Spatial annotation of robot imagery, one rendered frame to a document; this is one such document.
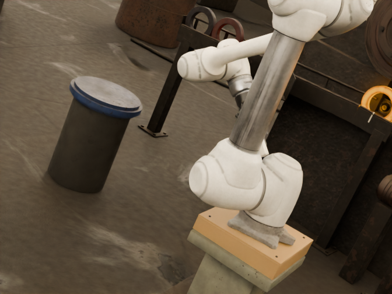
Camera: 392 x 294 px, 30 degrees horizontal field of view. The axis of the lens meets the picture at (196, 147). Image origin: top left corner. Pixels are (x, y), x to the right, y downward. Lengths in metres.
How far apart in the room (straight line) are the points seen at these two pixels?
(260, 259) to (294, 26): 0.75
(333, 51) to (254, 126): 1.53
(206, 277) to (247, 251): 0.22
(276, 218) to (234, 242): 0.16
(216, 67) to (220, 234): 0.57
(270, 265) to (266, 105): 0.52
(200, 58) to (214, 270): 0.72
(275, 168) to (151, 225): 0.93
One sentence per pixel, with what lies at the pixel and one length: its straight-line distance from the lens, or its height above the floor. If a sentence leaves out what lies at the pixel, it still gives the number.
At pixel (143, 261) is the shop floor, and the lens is 2.86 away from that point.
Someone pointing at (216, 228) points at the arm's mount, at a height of 0.40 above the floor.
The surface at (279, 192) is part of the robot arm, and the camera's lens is 2.35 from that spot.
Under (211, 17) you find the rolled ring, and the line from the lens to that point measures 3.94.
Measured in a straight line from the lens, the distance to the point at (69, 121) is 3.12.
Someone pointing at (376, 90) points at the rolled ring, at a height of 0.81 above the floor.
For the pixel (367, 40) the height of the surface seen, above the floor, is 0.99.
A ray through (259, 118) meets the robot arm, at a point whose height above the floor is 0.81.
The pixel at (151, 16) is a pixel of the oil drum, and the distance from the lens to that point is 5.98.
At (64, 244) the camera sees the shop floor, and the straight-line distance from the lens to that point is 2.77.
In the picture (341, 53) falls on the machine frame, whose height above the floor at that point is 0.87.
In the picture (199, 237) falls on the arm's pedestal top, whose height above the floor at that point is 0.34.
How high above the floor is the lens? 1.39
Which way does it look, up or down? 19 degrees down
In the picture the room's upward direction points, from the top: 23 degrees clockwise
